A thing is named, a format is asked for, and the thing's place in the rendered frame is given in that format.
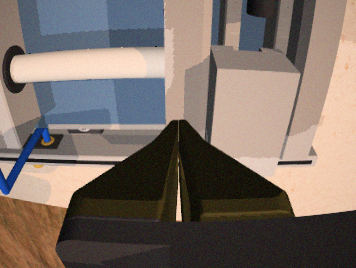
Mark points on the grey metal block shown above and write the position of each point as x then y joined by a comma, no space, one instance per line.
250,100

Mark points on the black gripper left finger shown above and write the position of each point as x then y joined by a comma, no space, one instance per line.
143,185

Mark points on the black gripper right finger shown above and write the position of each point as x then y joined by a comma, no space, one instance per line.
216,187

